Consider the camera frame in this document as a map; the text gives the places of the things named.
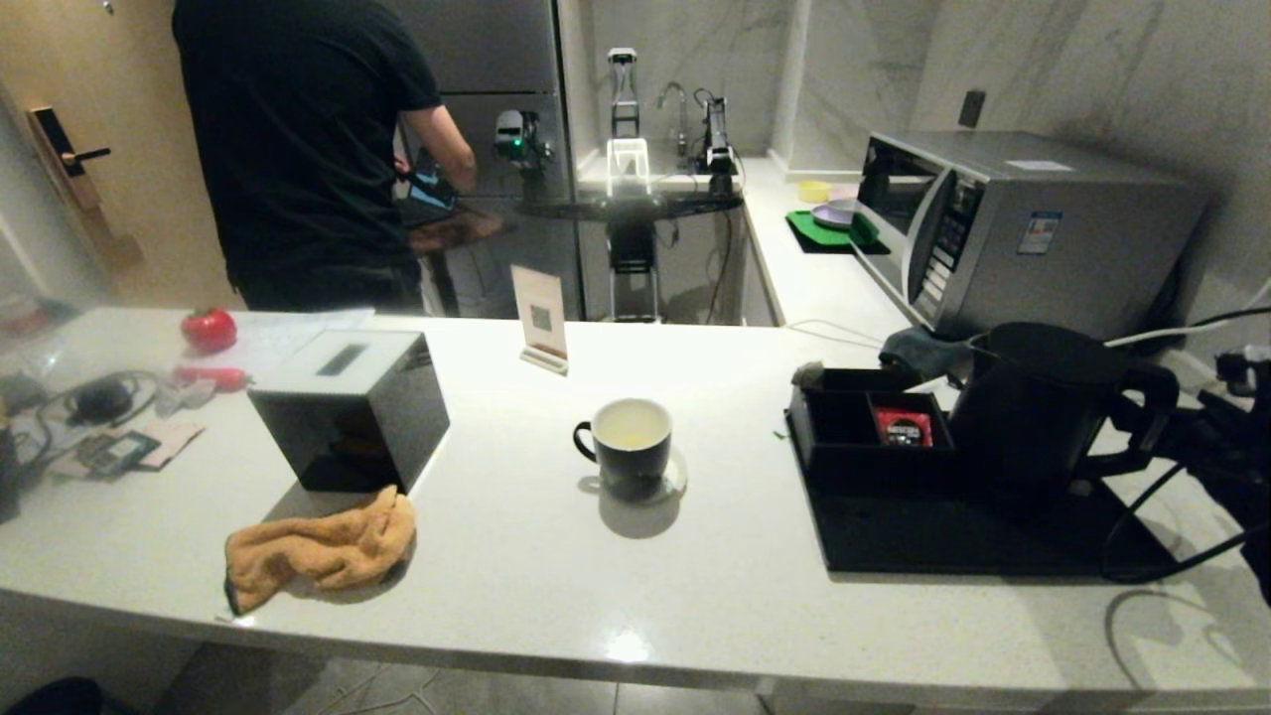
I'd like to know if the black round pedestal table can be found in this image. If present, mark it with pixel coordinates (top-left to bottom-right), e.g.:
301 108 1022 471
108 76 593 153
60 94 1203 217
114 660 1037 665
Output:
516 192 746 325

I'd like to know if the silver microwave oven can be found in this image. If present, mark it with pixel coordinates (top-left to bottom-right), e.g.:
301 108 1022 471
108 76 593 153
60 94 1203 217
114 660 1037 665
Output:
855 131 1210 341

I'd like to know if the dark grey cloth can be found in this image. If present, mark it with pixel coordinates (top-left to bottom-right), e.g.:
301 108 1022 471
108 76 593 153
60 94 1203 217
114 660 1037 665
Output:
878 328 979 386

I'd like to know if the person in black shirt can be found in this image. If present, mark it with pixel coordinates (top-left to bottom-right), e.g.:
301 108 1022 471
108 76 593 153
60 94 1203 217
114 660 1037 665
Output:
171 0 479 314

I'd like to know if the red tea packet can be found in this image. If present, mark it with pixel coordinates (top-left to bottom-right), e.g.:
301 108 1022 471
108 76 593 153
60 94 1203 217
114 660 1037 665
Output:
874 408 934 448

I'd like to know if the black door lock handle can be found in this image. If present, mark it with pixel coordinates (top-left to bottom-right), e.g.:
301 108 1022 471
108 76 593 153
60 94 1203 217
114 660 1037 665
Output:
28 105 113 210

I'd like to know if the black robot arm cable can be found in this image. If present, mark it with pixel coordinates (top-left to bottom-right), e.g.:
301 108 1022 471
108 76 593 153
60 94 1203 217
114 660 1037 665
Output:
1100 459 1271 585

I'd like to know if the grey refrigerator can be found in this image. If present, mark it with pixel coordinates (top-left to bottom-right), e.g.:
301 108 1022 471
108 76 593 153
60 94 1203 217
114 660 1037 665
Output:
377 0 585 321

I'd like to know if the thick white cable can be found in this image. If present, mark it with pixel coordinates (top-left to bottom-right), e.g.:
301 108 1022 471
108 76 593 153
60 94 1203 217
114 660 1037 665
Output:
1102 318 1232 349

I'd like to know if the black compartment box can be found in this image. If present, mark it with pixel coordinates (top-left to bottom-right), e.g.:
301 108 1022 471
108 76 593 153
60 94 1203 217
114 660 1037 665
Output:
789 367 956 480

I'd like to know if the black power cable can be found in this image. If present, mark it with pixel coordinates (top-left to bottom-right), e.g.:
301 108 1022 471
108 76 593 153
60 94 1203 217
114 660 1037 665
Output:
1187 305 1271 331

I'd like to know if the black mug white inside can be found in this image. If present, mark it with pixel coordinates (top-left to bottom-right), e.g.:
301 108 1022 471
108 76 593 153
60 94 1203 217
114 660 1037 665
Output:
574 399 673 501

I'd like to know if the black laptop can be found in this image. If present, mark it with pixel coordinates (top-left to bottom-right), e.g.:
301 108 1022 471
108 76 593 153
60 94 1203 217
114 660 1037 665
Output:
402 164 460 212

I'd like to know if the pink paper packet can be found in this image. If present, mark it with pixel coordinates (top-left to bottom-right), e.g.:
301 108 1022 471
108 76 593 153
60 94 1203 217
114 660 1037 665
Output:
50 421 208 480

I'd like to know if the chrome faucet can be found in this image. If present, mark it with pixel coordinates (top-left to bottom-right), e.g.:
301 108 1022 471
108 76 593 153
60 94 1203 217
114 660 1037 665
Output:
655 81 693 158

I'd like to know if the black computer mouse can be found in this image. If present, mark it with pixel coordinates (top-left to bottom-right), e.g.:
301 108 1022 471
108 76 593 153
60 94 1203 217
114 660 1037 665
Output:
71 381 136 426

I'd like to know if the red toy tomato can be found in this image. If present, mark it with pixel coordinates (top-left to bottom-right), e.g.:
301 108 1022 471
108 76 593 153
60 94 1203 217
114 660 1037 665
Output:
181 308 239 354

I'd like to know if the black serving tray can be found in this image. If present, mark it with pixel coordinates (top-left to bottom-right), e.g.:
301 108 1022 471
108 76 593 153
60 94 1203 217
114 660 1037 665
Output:
784 412 1176 575

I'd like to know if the crumpled white wrapper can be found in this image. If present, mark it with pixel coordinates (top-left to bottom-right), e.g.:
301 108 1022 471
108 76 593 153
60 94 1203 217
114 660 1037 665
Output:
159 380 219 416

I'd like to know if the black electric kettle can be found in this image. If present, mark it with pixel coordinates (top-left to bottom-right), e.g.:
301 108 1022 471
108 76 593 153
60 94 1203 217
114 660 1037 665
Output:
948 321 1181 498

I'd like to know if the orange terry cloth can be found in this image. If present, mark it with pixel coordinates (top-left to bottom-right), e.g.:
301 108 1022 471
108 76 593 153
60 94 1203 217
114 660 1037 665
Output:
224 485 418 615

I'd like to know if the QR code table sign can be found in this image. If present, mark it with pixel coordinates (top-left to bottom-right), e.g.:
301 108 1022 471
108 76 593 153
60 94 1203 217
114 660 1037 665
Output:
511 265 571 377

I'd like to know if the black tissue box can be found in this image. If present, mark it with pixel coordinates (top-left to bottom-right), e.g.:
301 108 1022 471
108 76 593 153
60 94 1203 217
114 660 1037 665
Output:
247 331 451 495

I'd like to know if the dark green printed packet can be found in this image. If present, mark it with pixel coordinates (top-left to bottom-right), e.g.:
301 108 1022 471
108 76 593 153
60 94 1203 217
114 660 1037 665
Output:
77 433 160 480

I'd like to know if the green mat black edge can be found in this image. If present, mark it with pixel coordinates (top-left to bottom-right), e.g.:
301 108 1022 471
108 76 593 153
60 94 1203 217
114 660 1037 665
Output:
784 210 885 256

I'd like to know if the grey device green light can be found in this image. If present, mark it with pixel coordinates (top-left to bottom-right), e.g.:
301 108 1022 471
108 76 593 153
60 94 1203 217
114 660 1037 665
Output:
493 109 553 172

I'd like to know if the brown wooden side table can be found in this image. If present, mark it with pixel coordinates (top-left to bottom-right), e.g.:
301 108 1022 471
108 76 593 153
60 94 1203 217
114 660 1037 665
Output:
405 209 517 259

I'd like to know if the black round floor object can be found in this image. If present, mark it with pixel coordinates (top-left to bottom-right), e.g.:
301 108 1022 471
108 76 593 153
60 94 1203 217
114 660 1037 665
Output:
0 678 102 715

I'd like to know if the black mouse cable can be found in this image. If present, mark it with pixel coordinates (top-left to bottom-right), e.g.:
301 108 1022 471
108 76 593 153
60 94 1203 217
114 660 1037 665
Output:
30 370 168 468

